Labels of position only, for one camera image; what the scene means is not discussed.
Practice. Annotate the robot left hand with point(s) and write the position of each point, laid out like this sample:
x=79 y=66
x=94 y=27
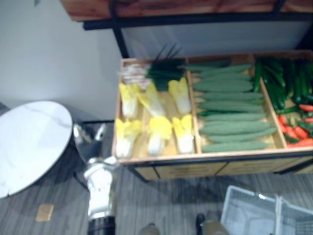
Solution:
x=91 y=148

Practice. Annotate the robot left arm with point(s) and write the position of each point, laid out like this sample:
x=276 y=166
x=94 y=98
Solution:
x=99 y=191

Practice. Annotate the white plastic basket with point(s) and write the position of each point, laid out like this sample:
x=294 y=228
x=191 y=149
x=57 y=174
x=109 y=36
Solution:
x=254 y=215

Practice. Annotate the napa cabbage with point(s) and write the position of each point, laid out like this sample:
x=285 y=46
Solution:
x=157 y=134
x=124 y=139
x=129 y=101
x=184 y=134
x=181 y=96
x=152 y=100

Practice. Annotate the round white marble table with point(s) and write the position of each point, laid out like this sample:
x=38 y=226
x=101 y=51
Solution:
x=31 y=147

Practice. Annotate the brown paper piece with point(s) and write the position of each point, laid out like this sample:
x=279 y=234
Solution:
x=45 y=212

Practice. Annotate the green onion bunch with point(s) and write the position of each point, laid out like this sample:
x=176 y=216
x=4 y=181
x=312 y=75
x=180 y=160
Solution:
x=161 y=72

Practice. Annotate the wooden produce crate with compartments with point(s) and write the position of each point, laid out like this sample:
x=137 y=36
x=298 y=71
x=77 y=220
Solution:
x=198 y=157

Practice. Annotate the green chili pepper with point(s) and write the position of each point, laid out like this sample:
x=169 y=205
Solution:
x=288 y=110
x=305 y=125
x=206 y=113

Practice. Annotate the light green cucumber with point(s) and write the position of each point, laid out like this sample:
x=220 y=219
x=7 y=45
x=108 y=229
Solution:
x=207 y=66
x=230 y=106
x=232 y=96
x=240 y=138
x=230 y=69
x=244 y=131
x=234 y=147
x=225 y=77
x=236 y=124
x=222 y=86
x=234 y=117

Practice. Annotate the wooden upper crate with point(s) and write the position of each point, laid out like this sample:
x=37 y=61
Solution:
x=171 y=6

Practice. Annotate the dark green cucumber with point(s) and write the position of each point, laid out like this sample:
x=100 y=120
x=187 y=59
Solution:
x=257 y=77
x=277 y=98
x=306 y=83
x=274 y=73
x=297 y=85

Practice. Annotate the red chili pepper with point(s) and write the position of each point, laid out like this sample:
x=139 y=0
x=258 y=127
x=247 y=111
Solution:
x=291 y=132
x=302 y=143
x=283 y=120
x=306 y=107
x=301 y=132

